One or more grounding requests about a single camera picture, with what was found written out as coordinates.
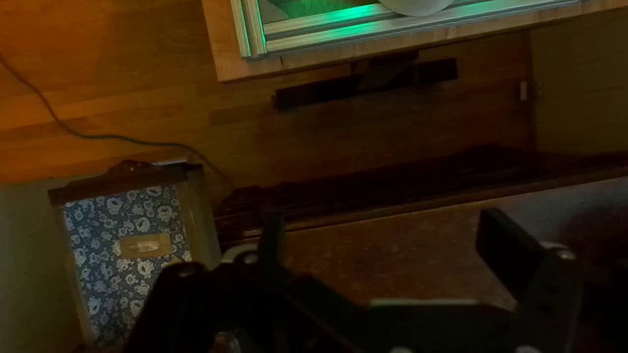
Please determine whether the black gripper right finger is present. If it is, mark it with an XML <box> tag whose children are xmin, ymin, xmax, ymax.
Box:
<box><xmin>475</xmin><ymin>207</ymin><xmax>585</xmax><ymax>330</ymax></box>

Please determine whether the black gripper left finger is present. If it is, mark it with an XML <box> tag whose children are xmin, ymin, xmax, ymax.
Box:
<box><xmin>258</xmin><ymin>212</ymin><xmax>289</xmax><ymax>291</ymax></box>

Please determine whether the brown paper sachet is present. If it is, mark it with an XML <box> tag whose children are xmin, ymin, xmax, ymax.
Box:
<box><xmin>116</xmin><ymin>234</ymin><xmax>173</xmax><ymax>260</ymax></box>

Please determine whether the wooden drawer blue floral lining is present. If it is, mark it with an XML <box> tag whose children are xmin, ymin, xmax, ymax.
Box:
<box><xmin>48</xmin><ymin>160</ymin><xmax>224</xmax><ymax>350</ymax></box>

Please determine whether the dark wooden side table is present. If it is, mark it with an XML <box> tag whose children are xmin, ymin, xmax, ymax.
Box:
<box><xmin>214</xmin><ymin>144</ymin><xmax>628</xmax><ymax>353</ymax></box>

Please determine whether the wooden platform with green lights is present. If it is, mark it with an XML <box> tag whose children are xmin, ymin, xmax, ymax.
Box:
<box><xmin>203</xmin><ymin>0</ymin><xmax>628</xmax><ymax>85</ymax></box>

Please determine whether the grey floor mat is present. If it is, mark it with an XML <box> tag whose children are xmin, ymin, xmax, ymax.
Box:
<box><xmin>0</xmin><ymin>179</ymin><xmax>91</xmax><ymax>353</ymax></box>

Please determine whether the thin grey floor cable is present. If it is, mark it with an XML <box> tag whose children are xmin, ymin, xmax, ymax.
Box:
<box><xmin>0</xmin><ymin>56</ymin><xmax>224</xmax><ymax>181</ymax></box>

